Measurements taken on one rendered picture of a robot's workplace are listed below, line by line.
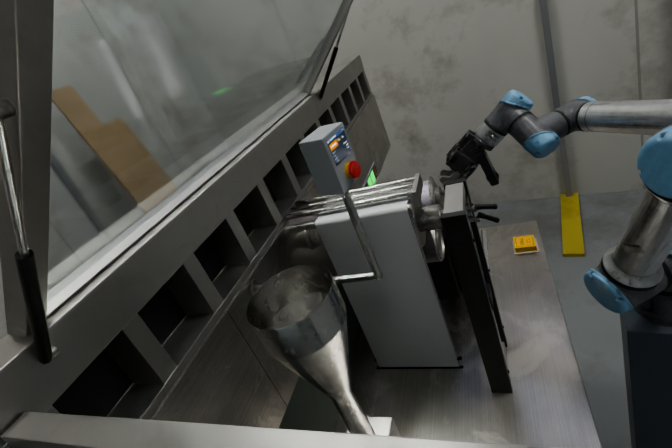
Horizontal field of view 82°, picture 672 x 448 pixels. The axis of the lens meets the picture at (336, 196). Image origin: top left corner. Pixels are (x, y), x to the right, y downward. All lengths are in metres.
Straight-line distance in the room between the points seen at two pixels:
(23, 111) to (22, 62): 0.04
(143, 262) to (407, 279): 0.62
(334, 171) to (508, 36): 2.62
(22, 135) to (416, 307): 0.92
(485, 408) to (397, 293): 0.35
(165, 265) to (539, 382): 0.93
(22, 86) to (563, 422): 1.12
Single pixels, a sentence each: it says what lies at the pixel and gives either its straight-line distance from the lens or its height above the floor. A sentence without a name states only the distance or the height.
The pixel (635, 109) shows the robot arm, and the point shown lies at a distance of 1.07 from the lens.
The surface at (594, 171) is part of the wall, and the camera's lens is 3.50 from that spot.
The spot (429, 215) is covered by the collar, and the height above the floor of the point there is 1.36.
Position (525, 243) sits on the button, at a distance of 1.57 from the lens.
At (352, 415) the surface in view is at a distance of 0.77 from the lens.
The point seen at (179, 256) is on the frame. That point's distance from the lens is 0.76.
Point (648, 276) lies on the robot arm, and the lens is 1.11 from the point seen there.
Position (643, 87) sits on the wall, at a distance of 3.29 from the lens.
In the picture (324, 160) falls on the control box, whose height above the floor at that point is 1.67.
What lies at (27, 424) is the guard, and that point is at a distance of 0.59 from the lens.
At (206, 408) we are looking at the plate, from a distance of 0.81.
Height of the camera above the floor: 1.86
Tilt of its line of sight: 23 degrees down
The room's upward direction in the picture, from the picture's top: 22 degrees counter-clockwise
